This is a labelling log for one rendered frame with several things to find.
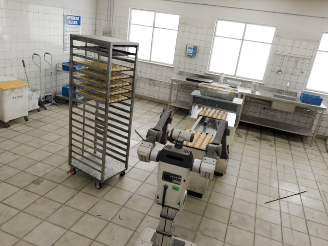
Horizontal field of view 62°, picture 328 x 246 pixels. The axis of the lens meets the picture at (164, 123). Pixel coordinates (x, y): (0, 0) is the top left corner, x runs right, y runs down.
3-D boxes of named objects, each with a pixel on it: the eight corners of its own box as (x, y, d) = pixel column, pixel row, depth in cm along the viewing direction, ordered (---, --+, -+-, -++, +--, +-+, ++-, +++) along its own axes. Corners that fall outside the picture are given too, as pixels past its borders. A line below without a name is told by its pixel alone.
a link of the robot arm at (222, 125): (217, 116, 227) (230, 117, 224) (217, 130, 235) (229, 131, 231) (205, 147, 193) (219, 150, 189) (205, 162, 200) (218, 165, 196)
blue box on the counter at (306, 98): (301, 101, 586) (303, 95, 582) (298, 98, 614) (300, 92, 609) (321, 105, 577) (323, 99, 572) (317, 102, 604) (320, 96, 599)
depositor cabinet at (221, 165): (195, 139, 545) (202, 98, 516) (231, 148, 527) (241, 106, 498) (178, 166, 429) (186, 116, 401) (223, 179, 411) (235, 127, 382)
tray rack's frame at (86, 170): (127, 174, 382) (140, 42, 322) (101, 189, 341) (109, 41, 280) (95, 158, 413) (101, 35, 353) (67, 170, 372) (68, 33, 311)
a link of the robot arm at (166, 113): (163, 104, 238) (174, 107, 237) (161, 116, 246) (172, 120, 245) (146, 132, 202) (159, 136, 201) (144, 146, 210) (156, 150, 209)
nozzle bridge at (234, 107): (191, 111, 431) (194, 90, 419) (237, 120, 412) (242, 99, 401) (186, 116, 401) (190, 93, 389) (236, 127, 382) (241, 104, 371)
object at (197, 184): (190, 169, 425) (199, 115, 395) (212, 175, 416) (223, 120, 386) (177, 193, 362) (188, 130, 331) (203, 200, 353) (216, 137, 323)
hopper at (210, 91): (200, 91, 415) (201, 82, 410) (237, 98, 401) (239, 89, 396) (196, 94, 389) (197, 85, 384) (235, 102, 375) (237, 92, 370)
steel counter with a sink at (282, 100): (165, 112, 681) (172, 63, 639) (174, 106, 744) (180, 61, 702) (313, 147, 586) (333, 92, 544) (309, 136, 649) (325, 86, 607)
